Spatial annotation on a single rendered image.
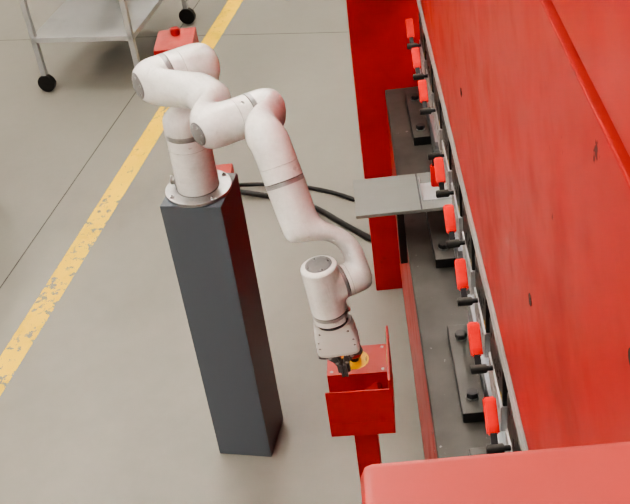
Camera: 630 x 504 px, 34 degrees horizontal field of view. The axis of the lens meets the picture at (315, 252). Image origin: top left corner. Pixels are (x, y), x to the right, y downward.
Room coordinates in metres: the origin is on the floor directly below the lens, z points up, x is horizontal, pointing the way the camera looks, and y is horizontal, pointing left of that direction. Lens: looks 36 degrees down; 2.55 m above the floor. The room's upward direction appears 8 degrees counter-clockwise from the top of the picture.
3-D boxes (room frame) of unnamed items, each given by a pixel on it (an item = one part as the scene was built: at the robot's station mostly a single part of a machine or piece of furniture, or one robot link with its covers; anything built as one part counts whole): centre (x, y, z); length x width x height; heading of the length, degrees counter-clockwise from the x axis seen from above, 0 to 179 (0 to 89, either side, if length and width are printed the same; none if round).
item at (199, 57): (2.55, 0.27, 1.30); 0.19 x 0.12 x 0.24; 115
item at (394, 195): (2.37, -0.26, 1.00); 0.26 x 0.18 x 0.01; 86
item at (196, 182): (2.54, 0.30, 1.09); 0.19 x 0.19 x 0.18
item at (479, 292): (1.59, -0.35, 1.21); 0.15 x 0.09 x 0.17; 176
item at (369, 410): (1.93, -0.07, 0.75); 0.20 x 0.16 x 0.18; 174
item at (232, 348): (2.54, 0.30, 0.50); 0.18 x 0.18 x 1.00; 74
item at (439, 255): (2.32, -0.35, 0.89); 0.30 x 0.05 x 0.03; 176
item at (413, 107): (2.96, -0.39, 0.89); 0.30 x 0.05 x 0.03; 176
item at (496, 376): (1.39, -0.33, 1.21); 0.15 x 0.09 x 0.17; 176
